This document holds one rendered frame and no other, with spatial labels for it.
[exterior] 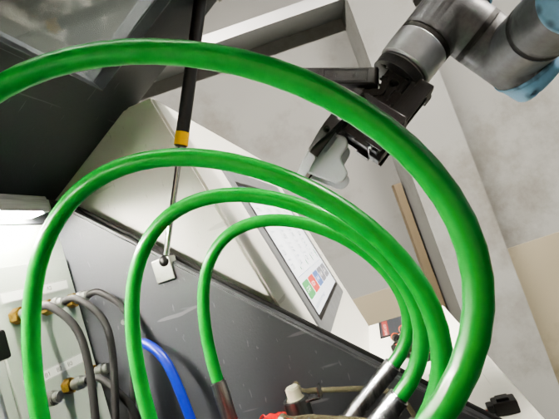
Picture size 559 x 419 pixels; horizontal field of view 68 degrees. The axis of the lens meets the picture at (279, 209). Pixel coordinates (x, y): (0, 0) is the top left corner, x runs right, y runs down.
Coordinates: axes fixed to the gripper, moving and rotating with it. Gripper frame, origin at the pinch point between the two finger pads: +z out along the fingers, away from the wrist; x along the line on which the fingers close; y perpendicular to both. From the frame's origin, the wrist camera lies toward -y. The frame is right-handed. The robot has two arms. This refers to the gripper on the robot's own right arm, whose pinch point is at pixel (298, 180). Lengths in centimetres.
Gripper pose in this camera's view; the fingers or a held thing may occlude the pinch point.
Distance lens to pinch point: 56.5
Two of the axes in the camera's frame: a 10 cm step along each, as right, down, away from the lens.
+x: 2.3, 1.8, 9.5
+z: -6.1, 7.9, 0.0
